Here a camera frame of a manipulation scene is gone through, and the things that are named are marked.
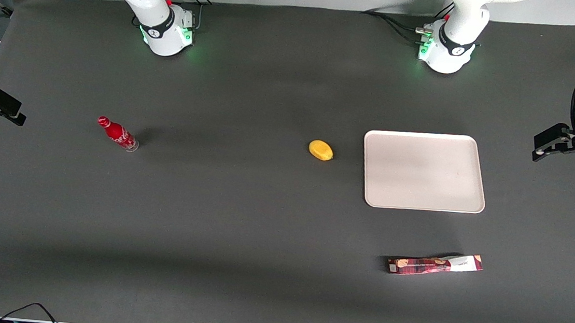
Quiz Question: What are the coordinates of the beige rectangular tray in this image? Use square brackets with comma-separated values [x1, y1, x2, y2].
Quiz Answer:
[358, 127, 492, 217]

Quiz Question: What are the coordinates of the red cola bottle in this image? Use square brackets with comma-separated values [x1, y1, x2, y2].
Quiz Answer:
[94, 115, 142, 153]

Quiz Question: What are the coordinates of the yellow lemon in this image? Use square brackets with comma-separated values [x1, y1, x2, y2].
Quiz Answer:
[307, 139, 335, 162]

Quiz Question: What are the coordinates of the red cookie box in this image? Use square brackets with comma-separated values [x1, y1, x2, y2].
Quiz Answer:
[386, 247, 484, 282]

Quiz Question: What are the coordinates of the thin black cable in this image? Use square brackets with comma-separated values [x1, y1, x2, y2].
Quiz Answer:
[0, 299, 63, 323]

